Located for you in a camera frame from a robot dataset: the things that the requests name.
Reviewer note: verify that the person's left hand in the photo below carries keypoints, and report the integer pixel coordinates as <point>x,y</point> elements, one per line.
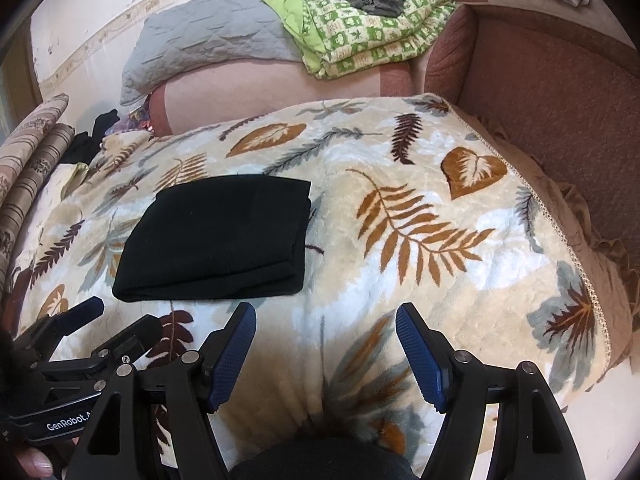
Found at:
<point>32,462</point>

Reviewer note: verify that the leaf print blanket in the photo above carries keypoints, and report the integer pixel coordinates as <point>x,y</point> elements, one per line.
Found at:
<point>400,185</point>

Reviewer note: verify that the person's dark clothing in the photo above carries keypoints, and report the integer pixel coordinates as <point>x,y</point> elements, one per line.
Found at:
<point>325,462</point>

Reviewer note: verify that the black cloth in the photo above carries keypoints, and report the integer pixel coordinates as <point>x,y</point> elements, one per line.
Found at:
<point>87,145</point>

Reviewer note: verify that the black pants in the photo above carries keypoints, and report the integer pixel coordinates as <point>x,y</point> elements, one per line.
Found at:
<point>215,235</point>

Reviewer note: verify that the striped floral bolster cushion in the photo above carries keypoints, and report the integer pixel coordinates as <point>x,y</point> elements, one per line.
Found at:
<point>30,185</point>
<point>35,120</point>

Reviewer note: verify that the pale yellow cloth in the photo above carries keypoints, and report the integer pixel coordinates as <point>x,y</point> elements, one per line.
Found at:
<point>77,177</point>

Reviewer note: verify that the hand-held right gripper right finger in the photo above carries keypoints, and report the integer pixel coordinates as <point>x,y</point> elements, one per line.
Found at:
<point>420,355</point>

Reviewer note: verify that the grey quilted pillow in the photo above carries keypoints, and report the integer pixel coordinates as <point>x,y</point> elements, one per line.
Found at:
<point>200,35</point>

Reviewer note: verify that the green patterned folded blanket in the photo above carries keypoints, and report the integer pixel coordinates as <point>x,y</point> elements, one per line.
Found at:
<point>370,40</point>

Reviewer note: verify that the brown ruffled bed cover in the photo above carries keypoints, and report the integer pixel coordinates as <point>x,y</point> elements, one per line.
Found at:
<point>575,220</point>

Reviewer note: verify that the colourful plastic bag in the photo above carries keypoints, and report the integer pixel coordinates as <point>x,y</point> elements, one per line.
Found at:
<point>137,117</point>

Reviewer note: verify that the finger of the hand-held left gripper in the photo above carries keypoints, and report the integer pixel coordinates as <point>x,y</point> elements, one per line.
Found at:
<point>137,332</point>
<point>75,312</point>

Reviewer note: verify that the pink brown sofa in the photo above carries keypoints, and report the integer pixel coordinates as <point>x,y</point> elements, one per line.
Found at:
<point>550,85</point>

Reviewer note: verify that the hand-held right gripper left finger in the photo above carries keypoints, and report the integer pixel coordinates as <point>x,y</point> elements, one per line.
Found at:
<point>230,360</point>

